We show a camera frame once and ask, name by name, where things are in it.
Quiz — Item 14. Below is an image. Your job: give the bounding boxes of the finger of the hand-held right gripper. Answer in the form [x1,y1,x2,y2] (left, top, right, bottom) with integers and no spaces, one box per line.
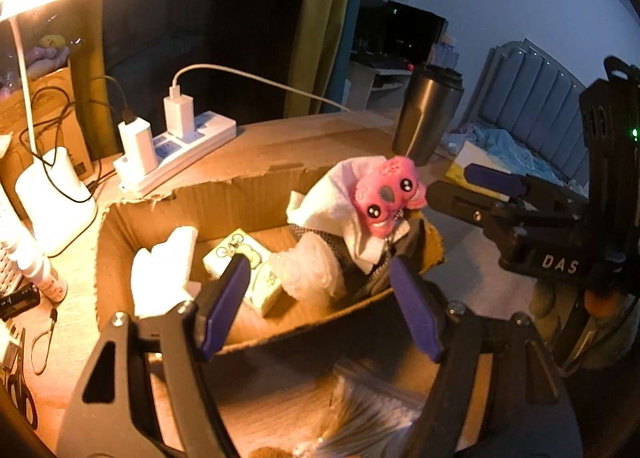
[425,181,507,235]
[464,164,589,211]

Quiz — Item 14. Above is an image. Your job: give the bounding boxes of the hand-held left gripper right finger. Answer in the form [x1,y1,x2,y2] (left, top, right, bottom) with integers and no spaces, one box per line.
[389,255,586,458]

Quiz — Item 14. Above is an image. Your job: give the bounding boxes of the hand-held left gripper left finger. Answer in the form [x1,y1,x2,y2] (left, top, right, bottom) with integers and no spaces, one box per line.
[55,254,251,458]

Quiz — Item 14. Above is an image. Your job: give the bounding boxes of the grey knitted cloth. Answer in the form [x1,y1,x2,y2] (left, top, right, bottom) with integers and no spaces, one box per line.
[290,215,445,305]

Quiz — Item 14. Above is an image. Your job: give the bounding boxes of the cartoon print tissue packet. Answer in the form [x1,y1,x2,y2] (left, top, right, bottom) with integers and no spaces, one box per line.
[202,228,287,317]

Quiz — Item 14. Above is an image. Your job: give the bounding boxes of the pink plush toy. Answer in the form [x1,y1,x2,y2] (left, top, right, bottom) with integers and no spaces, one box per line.
[354,155,429,239]

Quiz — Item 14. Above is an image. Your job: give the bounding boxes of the clear plastic wrap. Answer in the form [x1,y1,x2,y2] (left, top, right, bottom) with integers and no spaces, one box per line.
[269,233,347,299]

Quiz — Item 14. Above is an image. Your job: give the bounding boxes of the cardboard box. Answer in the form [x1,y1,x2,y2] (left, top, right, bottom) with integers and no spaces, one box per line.
[95,135,446,354]

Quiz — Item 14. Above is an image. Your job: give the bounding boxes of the white paper tissue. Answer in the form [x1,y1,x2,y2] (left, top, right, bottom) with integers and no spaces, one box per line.
[286,155,397,269]

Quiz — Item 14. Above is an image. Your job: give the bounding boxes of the brown sponge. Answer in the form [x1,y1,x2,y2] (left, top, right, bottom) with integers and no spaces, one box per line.
[246,445,297,458]

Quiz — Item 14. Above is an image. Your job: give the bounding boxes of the white tissue box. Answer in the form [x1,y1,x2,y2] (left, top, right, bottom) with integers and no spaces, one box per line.
[444,140,507,189]

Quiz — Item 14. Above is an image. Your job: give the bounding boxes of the grey padded headboard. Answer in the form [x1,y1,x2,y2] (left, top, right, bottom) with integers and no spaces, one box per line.
[457,40,592,185]

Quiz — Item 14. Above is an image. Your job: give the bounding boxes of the steel tumbler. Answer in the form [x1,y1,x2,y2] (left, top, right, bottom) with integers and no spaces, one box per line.
[391,64,465,167]

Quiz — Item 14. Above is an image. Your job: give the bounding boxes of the bag of cotton swabs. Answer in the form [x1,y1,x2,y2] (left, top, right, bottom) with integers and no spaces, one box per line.
[292,357,427,458]

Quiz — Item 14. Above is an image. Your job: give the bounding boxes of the black monitor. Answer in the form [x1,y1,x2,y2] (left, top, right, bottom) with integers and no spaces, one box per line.
[385,0,447,64]

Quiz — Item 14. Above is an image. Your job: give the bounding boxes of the white power strip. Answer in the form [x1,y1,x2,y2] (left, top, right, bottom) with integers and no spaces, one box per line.
[112,110,237,195]

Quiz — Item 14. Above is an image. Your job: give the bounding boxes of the white pink tube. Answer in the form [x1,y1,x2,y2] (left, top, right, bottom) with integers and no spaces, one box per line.
[0,188,69,303]

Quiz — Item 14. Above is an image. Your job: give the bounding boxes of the white desk lamp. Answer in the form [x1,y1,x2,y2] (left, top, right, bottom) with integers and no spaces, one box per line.
[0,0,113,259]

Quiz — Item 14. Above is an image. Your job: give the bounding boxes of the black rectangular device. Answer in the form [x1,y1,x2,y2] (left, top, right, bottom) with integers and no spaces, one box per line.
[0,287,42,317]

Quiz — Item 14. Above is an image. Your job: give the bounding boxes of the black scissors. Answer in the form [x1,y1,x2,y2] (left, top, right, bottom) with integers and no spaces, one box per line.
[0,352,39,430]

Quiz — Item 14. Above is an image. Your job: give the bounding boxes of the narrow yellow curtain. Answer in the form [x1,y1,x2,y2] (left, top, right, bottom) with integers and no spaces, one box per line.
[284,0,362,119]

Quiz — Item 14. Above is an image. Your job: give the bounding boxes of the wide yellow curtain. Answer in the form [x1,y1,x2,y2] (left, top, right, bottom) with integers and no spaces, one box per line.
[75,0,108,161]

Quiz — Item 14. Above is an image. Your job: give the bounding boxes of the brown cardboard carton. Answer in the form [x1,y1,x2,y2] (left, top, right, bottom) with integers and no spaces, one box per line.
[0,65,94,189]

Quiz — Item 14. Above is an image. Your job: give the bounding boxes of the white charger with black cable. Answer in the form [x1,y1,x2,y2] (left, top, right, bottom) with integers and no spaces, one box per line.
[118,110,159,177]

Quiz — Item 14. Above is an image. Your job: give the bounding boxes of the thin black cable loop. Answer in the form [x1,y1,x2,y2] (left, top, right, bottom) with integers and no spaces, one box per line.
[29,307,59,377]

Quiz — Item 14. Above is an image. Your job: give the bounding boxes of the white charging cable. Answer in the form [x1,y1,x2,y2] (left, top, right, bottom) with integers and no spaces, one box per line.
[170,64,352,113]

